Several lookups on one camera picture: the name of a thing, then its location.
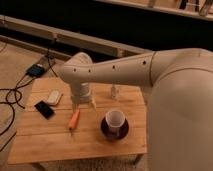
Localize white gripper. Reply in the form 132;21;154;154
70;83;97;112

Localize long beige rail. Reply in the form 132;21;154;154
0;15;148;57

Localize white plastic cup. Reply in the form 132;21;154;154
105;110;125;133

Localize black phone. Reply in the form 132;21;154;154
34;101;54;119

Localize dark brown saucer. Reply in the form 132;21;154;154
101;118;129;141

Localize black cables on floor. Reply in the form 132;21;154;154
0;38;59;153

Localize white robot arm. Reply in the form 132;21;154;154
59;48;213;171

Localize black power box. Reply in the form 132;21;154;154
26;64;45;78

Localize wooden table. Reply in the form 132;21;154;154
8;78;147;164

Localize orange pepper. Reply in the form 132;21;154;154
68;109;80;130

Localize small clear glass bottle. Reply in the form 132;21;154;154
111;84;119;99

